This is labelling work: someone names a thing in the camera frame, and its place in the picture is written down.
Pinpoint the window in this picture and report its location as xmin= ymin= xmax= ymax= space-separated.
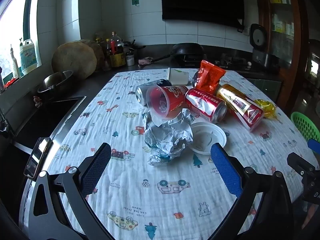
xmin=0 ymin=0 xmax=42 ymax=88

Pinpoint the green plastic basket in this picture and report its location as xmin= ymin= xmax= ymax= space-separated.
xmin=290 ymin=112 xmax=320 ymax=145

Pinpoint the orange snack bag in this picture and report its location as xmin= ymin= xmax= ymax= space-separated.
xmin=191 ymin=60 xmax=227 ymax=94

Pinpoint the metal bowl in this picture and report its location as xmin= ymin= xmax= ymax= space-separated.
xmin=37 ymin=70 xmax=74 ymax=94

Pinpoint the round wooden chopping block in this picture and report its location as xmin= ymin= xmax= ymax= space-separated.
xmin=52 ymin=42 xmax=97 ymax=79
xmin=80 ymin=39 xmax=105 ymax=68

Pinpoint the white plastic lid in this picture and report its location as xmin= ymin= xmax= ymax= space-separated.
xmin=186 ymin=122 xmax=227 ymax=155

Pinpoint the clear oil bottle red label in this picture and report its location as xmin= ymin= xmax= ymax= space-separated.
xmin=110 ymin=32 xmax=123 ymax=55

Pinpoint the pink cloth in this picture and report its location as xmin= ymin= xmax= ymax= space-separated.
xmin=138 ymin=57 xmax=154 ymax=68

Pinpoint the kitchen sink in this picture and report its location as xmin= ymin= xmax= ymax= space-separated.
xmin=12 ymin=96 xmax=87 ymax=143

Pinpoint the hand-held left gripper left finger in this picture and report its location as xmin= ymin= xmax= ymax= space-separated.
xmin=27 ymin=142 xmax=115 ymax=240

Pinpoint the wooden glass cabinet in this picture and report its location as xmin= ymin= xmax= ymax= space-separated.
xmin=257 ymin=0 xmax=310 ymax=110

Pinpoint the dark blue drink can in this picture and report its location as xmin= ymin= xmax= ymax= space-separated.
xmin=135 ymin=79 xmax=173 ymax=106

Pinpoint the red soda can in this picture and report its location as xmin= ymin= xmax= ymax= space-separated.
xmin=184 ymin=88 xmax=227 ymax=123

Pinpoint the person's right hand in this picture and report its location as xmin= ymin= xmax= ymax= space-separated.
xmin=301 ymin=202 xmax=318 ymax=230

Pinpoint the printed white blanket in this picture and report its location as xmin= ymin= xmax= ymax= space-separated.
xmin=46 ymin=69 xmax=319 ymax=240

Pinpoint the aluminium foil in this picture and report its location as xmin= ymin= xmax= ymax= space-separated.
xmin=144 ymin=108 xmax=195 ymax=167

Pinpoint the black wok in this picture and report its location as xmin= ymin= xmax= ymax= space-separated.
xmin=150 ymin=43 xmax=207 ymax=63

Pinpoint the yellow tin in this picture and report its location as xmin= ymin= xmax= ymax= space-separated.
xmin=109 ymin=52 xmax=126 ymax=67

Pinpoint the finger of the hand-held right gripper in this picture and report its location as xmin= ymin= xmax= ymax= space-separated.
xmin=307 ymin=138 xmax=320 ymax=156
xmin=287 ymin=152 xmax=319 ymax=180

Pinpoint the red cartoon print cup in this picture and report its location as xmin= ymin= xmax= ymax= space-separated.
xmin=146 ymin=85 xmax=188 ymax=118

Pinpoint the white paper cup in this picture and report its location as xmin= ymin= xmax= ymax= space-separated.
xmin=166 ymin=67 xmax=189 ymax=85

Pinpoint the slim white bottle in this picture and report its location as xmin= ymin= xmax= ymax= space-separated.
xmin=9 ymin=44 xmax=20 ymax=79

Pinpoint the gold and red can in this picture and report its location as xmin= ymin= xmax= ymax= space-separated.
xmin=216 ymin=80 xmax=265 ymax=132

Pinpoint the gas stove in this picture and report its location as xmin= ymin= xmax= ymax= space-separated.
xmin=172 ymin=54 xmax=250 ymax=72

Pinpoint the white detergent jug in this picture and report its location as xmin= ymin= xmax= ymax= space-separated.
xmin=19 ymin=39 xmax=38 ymax=75

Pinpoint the black range hood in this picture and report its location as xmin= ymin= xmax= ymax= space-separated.
xmin=161 ymin=0 xmax=258 ymax=28

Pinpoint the smartphone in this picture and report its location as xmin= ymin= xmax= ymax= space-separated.
xmin=24 ymin=137 xmax=53 ymax=179

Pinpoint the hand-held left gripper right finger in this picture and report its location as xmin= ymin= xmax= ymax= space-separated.
xmin=207 ymin=142 xmax=295 ymax=240

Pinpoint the gold foil wrapper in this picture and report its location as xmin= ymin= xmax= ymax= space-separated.
xmin=254 ymin=99 xmax=277 ymax=119

